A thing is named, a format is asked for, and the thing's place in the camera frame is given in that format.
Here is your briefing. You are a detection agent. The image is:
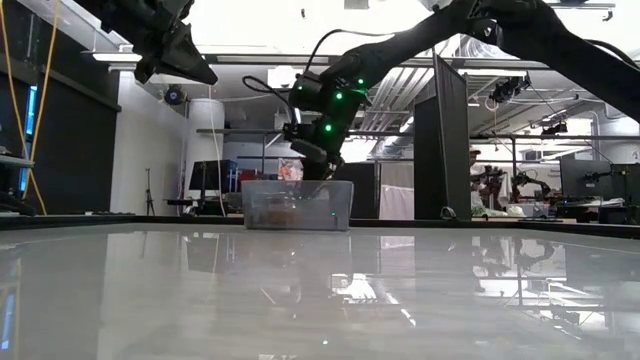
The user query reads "yellow cable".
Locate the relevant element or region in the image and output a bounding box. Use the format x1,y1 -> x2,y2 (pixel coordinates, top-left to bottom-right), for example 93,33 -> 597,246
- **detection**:
0,0 -> 61,216

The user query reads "black cabinet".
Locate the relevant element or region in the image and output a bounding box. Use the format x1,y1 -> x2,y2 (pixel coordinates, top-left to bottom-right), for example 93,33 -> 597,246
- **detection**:
332,162 -> 381,220

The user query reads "black background monitor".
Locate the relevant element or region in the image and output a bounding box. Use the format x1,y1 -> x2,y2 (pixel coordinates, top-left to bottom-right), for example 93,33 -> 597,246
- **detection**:
559,158 -> 612,199
610,162 -> 640,206
188,159 -> 239,192

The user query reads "black ceiling-mounted camera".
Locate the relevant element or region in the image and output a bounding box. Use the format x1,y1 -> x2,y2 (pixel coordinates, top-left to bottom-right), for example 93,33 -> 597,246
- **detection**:
488,74 -> 532,105
540,121 -> 570,137

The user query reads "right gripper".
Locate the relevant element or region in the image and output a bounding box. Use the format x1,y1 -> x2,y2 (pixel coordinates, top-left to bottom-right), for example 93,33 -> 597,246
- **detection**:
283,117 -> 351,181

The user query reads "floral printed panel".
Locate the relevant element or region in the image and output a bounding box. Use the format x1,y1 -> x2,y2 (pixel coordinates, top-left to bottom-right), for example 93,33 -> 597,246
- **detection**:
277,157 -> 305,182

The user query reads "long ceiling light fixture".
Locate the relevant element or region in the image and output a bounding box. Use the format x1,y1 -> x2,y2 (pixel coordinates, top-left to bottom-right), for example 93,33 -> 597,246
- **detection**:
92,51 -> 209,65

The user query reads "dark grey plastic bin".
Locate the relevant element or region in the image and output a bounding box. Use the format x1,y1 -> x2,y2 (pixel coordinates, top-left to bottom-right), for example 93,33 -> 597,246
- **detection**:
241,179 -> 355,232

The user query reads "black partition panel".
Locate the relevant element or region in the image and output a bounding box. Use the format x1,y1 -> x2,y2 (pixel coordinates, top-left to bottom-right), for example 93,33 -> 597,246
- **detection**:
413,53 -> 472,221

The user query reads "dark grey side desk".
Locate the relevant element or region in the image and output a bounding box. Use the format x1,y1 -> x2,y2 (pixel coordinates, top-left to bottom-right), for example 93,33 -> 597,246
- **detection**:
0,155 -> 39,217

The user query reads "ceiling track light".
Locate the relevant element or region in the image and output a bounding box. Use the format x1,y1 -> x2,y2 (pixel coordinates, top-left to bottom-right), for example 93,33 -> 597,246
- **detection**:
544,0 -> 617,22

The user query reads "white ceiling box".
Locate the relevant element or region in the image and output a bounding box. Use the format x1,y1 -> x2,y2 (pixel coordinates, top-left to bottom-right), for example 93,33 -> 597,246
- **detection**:
266,65 -> 305,91

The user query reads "computer monitor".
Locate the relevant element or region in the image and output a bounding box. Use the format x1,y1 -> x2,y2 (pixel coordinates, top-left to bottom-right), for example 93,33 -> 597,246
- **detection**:
19,83 -> 39,194

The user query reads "white curtain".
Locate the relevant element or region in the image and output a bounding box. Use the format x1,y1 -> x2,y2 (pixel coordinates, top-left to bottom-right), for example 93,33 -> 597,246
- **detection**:
379,160 -> 416,221

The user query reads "black metal table frame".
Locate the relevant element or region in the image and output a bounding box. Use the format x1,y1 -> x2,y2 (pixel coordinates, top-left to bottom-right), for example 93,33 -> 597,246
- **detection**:
0,212 -> 640,240

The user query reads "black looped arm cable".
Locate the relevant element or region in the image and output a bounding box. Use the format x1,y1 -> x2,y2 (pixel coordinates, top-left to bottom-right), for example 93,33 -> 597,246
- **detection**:
242,28 -> 401,111

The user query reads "black tripod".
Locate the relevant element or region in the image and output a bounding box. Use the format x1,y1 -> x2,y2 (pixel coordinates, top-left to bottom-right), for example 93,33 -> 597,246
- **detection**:
143,167 -> 155,216

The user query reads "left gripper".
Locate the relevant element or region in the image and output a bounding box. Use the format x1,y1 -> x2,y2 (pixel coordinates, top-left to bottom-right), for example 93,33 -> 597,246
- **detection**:
119,0 -> 219,85

